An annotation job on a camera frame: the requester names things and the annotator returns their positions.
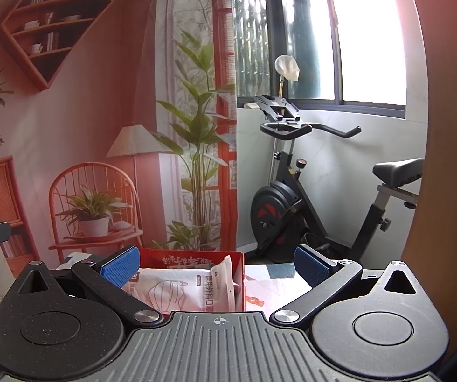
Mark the white plastic bag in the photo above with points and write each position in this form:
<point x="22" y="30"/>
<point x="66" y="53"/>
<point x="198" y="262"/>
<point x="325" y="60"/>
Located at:
<point x="288" y="67"/>

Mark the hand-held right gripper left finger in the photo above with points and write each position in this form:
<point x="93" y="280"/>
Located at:
<point x="121" y="266"/>

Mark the white face mask packet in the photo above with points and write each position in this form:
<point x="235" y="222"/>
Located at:
<point x="188" y="286"/>

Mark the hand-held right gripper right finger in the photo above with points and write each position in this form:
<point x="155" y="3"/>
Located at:
<point x="312" y="266"/>

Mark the red strawberry print cardboard box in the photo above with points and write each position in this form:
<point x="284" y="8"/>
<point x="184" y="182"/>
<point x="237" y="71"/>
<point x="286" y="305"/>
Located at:
<point x="239" y="282"/>

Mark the dark framed window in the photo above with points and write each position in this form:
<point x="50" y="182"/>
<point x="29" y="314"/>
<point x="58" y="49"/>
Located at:
<point x="304" y="28"/>

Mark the black exercise bike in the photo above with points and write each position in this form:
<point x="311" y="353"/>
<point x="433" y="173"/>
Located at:
<point x="276" y="207"/>

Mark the wall poster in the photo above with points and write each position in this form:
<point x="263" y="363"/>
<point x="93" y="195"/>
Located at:
<point x="93" y="107"/>

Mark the brown wooden board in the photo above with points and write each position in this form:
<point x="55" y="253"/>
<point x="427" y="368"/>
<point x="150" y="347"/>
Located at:
<point x="443" y="167"/>

